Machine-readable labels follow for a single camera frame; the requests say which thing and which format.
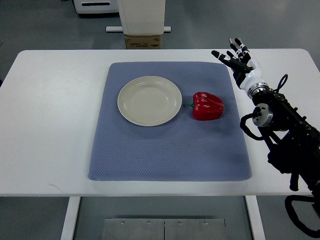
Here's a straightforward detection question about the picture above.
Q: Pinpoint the white pedestal column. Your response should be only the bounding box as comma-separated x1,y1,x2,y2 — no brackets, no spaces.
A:
105,0,172,36

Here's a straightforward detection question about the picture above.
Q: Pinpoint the right white table leg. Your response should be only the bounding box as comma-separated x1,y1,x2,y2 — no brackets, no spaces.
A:
245,195,266,240

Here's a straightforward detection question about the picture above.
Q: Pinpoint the metal floor plate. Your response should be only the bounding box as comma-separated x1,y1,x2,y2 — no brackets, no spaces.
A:
102,218,228,240

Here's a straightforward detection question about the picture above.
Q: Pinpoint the small grey floor plate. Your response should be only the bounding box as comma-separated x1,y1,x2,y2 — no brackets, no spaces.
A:
229,38,237,45

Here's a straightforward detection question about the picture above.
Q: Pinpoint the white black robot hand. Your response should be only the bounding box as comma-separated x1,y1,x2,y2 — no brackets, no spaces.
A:
211,38,263,91

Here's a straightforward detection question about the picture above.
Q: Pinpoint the blue textured mat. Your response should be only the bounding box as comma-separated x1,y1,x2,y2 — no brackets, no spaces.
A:
88,61,252,182

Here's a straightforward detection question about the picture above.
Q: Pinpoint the cream round plate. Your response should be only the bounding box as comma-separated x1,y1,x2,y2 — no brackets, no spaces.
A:
117,76,182,127

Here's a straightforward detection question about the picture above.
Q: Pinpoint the cardboard box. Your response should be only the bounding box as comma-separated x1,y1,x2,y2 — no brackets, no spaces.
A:
124,35,161,50

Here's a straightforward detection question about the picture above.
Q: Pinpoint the white table leg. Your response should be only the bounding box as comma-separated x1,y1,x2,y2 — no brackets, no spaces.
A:
245,195,266,240
60,196,81,240

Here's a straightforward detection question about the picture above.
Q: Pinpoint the white machine with slot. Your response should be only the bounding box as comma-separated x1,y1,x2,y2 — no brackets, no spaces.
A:
72,0,119,14

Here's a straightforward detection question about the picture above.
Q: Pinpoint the left white table leg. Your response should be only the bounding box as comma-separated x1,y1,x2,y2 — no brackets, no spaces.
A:
60,196,81,240

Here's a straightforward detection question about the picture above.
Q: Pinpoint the red bell pepper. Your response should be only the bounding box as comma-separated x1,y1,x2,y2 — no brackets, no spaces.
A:
187,91,224,121

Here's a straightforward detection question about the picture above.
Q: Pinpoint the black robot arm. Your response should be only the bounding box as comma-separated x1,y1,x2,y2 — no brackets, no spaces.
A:
240,74,320,238

